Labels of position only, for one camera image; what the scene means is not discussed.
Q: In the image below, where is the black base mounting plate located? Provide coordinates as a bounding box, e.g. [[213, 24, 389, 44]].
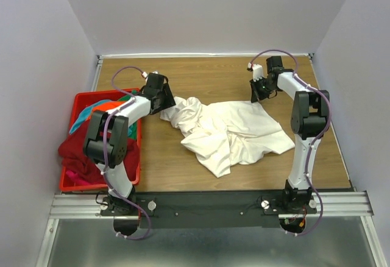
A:
[[98, 190, 320, 233]]

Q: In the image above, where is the orange t shirt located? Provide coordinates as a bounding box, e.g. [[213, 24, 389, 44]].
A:
[[90, 101, 125, 116]]

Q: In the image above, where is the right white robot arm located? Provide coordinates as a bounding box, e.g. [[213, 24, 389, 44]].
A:
[[247, 56, 331, 213]]

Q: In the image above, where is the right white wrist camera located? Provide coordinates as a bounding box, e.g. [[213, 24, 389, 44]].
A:
[[247, 63, 264, 82]]

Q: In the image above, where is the teal t shirt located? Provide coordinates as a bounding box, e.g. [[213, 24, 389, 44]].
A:
[[69, 105, 93, 135]]

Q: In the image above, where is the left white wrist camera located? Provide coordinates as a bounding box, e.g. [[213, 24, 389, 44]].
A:
[[141, 71, 159, 80]]

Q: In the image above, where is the purple cable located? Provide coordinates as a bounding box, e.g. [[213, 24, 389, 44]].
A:
[[248, 49, 332, 237], [102, 65, 153, 240]]

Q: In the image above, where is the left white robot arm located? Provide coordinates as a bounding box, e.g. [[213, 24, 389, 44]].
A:
[[83, 72, 176, 215]]

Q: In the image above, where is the aluminium frame rail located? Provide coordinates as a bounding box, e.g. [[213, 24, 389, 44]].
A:
[[37, 191, 377, 266]]

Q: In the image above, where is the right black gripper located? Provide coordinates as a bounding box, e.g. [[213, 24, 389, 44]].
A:
[[249, 76, 275, 104]]

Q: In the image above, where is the pink t shirt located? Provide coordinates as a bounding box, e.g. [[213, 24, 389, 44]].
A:
[[65, 170, 91, 186]]

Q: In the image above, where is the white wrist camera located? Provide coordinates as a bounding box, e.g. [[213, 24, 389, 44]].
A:
[[247, 63, 264, 82], [141, 71, 159, 80]]

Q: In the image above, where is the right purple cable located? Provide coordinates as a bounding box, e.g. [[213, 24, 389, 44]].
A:
[[248, 49, 332, 237]]

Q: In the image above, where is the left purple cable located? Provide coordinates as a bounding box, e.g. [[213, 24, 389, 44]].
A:
[[102, 65, 153, 240]]

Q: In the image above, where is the dark red t shirt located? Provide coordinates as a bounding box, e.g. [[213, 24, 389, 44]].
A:
[[58, 133, 140, 184]]

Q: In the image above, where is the green t shirt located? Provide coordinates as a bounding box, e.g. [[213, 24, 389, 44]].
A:
[[118, 94, 138, 140]]

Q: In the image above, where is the white t shirt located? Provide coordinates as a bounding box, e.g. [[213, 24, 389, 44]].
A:
[[160, 97, 295, 178]]

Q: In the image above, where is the red plastic bin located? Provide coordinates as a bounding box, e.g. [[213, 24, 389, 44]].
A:
[[59, 90, 141, 192]]

